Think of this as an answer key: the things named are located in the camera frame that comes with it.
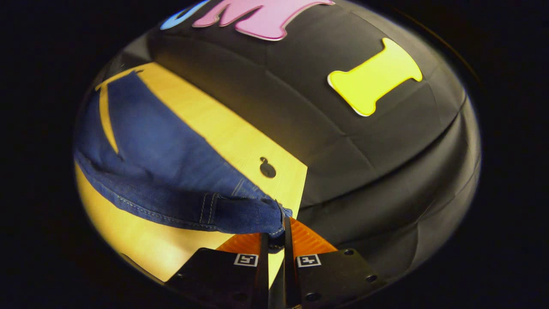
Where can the blue jeans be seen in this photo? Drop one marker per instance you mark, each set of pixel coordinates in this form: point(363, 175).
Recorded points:
point(171, 163)

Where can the black table grommet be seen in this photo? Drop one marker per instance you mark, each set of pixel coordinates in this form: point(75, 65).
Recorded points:
point(267, 168)

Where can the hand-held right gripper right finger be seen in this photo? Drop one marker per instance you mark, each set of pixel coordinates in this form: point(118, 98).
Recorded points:
point(291, 274)

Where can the black backdrop cloth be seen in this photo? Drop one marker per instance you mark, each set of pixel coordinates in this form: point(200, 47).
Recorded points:
point(300, 107)

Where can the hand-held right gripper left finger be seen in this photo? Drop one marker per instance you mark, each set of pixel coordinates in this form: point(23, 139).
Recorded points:
point(262, 274)

